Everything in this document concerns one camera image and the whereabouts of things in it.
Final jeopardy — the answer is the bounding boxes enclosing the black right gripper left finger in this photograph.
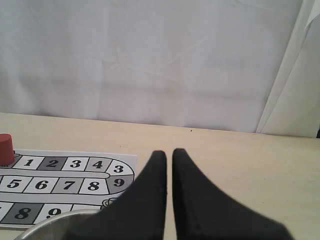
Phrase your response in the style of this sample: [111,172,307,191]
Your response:
[65,150,167,240]

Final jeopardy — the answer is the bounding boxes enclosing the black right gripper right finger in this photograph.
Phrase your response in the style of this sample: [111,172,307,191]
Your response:
[172,148,293,240]

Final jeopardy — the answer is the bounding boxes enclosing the white backdrop curtain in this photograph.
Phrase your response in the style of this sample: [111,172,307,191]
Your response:
[0,0,320,137]

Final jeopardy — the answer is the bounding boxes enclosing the round steel bowl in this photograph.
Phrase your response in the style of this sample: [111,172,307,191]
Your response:
[15,209,99,240]

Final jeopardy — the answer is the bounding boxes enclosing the red cylinder game piece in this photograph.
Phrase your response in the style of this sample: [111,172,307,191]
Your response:
[0,133,15,166]

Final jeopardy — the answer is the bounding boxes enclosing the printed number game board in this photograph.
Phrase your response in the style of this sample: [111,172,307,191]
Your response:
[0,149,138,228]

